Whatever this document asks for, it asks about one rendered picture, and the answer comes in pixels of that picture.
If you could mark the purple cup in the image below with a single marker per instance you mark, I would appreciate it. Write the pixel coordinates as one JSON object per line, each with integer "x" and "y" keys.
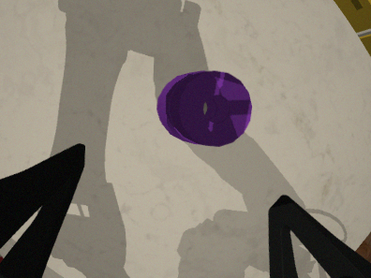
{"x": 211, "y": 108}
{"x": 181, "y": 102}
{"x": 222, "y": 109}

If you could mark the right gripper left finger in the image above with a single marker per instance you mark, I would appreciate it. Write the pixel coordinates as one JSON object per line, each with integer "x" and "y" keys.
{"x": 21, "y": 195}

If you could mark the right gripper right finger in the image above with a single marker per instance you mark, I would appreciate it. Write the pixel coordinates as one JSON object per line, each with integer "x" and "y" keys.
{"x": 337, "y": 259}

